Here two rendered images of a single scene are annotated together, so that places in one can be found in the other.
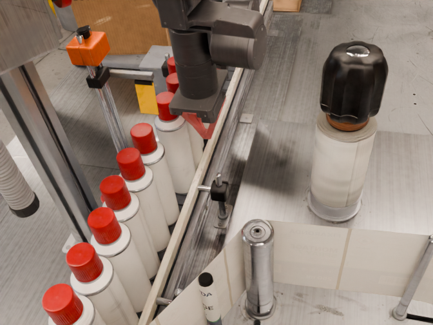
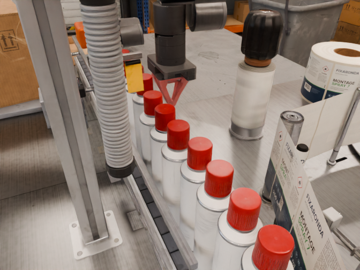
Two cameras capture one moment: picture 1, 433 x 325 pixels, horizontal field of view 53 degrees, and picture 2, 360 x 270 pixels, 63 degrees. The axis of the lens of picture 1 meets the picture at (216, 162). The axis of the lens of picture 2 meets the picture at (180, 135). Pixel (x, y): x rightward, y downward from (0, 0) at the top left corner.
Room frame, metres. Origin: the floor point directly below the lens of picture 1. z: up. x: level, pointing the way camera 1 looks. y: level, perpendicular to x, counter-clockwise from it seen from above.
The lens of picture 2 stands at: (0.13, 0.38, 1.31)
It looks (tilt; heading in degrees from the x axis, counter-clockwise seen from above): 35 degrees down; 316
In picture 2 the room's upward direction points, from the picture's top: 1 degrees clockwise
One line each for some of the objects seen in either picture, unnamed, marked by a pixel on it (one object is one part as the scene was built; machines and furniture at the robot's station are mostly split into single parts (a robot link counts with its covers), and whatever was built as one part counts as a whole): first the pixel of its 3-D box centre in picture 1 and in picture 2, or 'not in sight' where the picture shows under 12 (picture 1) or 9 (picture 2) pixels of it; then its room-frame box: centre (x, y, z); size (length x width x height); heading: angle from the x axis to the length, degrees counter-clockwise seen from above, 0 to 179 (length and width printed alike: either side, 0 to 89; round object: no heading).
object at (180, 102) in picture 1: (197, 77); (170, 51); (0.53, 0.01, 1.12); 0.10 x 0.07 x 0.07; 160
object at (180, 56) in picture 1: (195, 40); (172, 17); (0.53, 0.01, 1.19); 0.07 x 0.06 x 0.07; 62
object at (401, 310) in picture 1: (414, 280); (344, 128); (0.25, -0.23, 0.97); 0.02 x 0.02 x 0.19
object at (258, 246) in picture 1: (259, 272); (280, 160); (0.29, -0.04, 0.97); 0.05 x 0.05 x 0.19
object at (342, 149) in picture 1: (343, 138); (254, 77); (0.46, -0.19, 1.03); 0.09 x 0.09 x 0.30
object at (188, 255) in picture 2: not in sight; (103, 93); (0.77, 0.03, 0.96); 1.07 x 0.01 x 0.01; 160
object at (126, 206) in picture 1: (130, 230); (178, 177); (0.38, 0.14, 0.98); 0.05 x 0.05 x 0.20
